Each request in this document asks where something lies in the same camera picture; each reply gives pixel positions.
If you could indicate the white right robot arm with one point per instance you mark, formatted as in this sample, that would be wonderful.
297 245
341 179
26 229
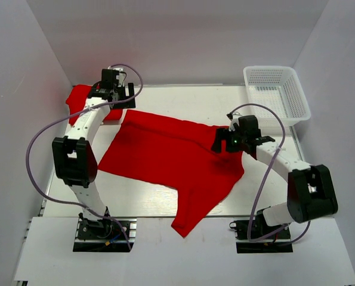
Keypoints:
310 190

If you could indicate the red t shirt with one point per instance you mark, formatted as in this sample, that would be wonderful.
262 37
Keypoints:
177 154
76 102

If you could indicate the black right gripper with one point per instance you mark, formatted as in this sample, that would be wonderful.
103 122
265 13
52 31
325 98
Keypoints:
222 138

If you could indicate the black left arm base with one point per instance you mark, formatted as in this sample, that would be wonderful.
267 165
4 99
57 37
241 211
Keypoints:
102 229

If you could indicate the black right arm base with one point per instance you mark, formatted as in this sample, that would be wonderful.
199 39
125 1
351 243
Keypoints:
258 229

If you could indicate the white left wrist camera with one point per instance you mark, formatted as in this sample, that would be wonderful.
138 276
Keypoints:
121 76

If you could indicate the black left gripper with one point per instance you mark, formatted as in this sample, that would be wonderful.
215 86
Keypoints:
129 97

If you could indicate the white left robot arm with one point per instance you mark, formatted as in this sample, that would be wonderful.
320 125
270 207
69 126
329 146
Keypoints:
74 160

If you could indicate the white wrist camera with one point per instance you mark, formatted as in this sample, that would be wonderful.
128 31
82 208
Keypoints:
234 122
121 76

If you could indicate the white plastic mesh basket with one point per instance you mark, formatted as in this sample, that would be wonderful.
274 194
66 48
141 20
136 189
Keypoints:
279 89

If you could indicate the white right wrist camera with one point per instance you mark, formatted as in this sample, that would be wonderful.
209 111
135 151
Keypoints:
234 122

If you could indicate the red folded t shirt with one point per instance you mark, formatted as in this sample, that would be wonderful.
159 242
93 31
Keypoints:
76 102

